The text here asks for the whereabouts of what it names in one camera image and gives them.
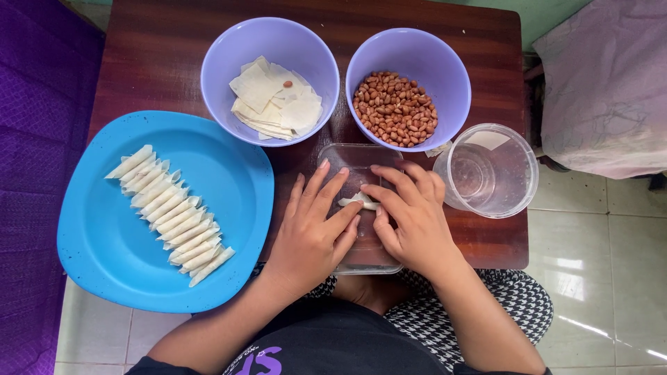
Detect half-rolled white pastry wrapper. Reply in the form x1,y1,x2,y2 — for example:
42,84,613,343
338,191,381,211

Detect person's black shirt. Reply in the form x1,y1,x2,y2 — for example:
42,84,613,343
125,297,553,375

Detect clear round plastic container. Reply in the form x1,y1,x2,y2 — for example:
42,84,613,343
433,123,540,219

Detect white pastry sheet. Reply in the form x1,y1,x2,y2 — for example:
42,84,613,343
464,130,511,152

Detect lilac bowl with wrappers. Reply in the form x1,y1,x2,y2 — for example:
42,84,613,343
200,17,340,148

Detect row of rolled pastry sticks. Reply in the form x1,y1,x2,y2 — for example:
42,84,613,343
104,144,236,288

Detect lilac bowl with peanuts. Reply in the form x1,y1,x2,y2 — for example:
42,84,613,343
345,27,472,153

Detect pale pink cloth-covered furniture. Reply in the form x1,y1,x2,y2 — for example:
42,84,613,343
533,0,667,180

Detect person's houndstooth trousers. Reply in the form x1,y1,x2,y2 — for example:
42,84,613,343
250,263,554,374

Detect purple fabric sofa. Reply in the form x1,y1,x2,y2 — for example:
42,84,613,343
0,0,106,375

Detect pile of square pastry sheets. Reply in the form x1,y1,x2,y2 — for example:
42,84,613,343
229,56,324,141

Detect heap of brown peanuts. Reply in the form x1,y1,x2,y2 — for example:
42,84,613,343
353,71,439,148

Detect person's bare foot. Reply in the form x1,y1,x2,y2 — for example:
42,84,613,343
332,274,413,316

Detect blue plastic plate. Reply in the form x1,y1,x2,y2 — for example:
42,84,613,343
57,110,275,314

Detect clear rectangular plastic tray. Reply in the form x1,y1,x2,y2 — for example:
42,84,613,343
317,143,405,276

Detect person's right hand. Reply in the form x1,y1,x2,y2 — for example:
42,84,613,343
361,160,464,282

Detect person's left hand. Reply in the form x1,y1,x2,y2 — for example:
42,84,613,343
261,158,364,302

